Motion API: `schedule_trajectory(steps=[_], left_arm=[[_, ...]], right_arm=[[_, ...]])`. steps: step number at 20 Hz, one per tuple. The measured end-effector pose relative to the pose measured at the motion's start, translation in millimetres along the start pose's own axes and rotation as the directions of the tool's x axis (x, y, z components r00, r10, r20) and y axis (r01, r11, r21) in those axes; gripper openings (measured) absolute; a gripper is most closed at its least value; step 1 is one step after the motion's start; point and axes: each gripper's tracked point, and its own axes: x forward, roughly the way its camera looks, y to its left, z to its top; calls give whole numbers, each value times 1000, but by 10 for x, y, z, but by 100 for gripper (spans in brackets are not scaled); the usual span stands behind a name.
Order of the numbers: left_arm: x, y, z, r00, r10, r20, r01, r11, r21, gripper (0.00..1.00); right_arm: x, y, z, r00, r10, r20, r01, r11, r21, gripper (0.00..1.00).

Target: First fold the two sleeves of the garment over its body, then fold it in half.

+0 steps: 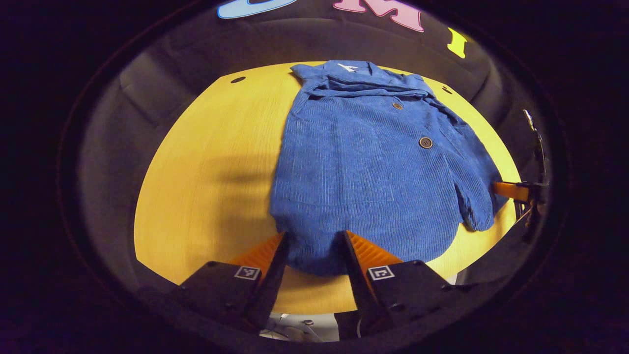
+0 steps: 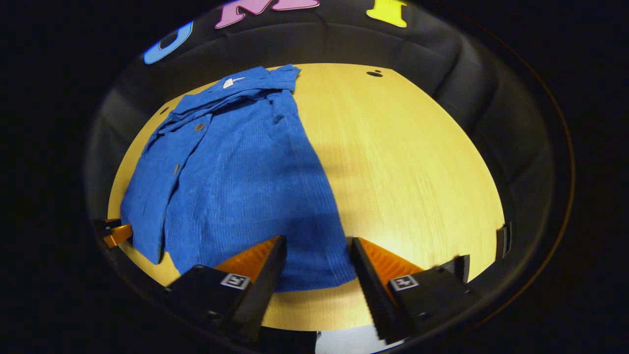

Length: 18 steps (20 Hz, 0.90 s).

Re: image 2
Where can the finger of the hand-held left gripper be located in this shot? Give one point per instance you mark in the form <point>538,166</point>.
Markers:
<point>118,235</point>

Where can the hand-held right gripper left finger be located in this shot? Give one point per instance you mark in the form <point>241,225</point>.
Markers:
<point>265,290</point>

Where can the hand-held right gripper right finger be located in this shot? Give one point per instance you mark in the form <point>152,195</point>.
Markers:
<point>371,290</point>

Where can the black bracket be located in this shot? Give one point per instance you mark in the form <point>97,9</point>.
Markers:
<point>501,243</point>

